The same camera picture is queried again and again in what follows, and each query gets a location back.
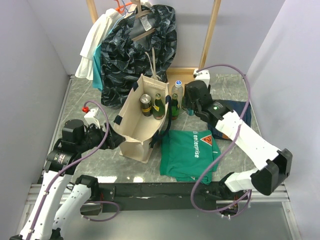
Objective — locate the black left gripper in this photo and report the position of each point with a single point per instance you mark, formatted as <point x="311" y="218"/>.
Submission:
<point x="114" y="139"/>

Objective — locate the clear water bottle blue cap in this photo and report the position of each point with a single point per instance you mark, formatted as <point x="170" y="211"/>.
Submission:
<point x="178" y="89"/>

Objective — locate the white hanging garment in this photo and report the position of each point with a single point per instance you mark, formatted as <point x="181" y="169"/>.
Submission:
<point x="94" y="37"/>

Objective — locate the green printed t-shirt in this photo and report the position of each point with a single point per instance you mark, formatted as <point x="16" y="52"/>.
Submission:
<point x="186" y="154"/>

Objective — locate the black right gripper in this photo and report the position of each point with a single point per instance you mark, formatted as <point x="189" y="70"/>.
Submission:
<point x="187" y="102"/>

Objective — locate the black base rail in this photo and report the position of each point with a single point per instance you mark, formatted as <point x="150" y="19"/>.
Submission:
<point x="147" y="196"/>

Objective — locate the dark patterned hanging shirt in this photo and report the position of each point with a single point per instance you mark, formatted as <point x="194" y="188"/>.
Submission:
<point x="123" y="60"/>

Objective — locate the red white beverage can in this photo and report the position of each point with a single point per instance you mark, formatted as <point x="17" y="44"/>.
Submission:
<point x="189" y="111"/>

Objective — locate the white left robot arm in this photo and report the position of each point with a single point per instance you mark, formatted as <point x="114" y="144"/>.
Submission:
<point x="49" y="218"/>

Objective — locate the folded blue jeans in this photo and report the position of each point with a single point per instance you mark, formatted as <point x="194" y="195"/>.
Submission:
<point x="238" y="106"/>

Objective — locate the wooden clothes rack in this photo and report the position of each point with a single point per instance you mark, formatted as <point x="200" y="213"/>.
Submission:
<point x="185" y="74"/>

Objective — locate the wooden clothes hanger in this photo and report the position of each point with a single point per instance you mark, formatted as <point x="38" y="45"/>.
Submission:
<point x="142" y="22"/>

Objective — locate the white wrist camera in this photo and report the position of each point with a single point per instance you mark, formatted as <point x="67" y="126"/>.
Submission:
<point x="203" y="75"/>
<point x="91" y="116"/>

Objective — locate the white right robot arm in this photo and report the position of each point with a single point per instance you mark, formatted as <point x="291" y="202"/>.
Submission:
<point x="272" y="165"/>

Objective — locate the orange clothes hanger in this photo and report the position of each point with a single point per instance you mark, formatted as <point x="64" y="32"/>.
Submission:
<point x="122" y="7"/>

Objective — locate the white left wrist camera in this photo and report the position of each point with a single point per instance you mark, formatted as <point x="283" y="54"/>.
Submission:
<point x="91" y="116"/>

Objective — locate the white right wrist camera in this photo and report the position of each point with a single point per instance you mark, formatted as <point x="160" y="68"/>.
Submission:
<point x="203" y="75"/>

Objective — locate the beige canvas tote bag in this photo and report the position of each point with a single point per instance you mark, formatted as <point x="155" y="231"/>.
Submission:
<point x="142" y="132"/>

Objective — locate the silver beverage can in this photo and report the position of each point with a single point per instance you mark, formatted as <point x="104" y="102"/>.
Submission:
<point x="146" y="105"/>

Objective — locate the teal hanging garment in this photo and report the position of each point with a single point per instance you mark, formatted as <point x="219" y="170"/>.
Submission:
<point x="97" y="82"/>

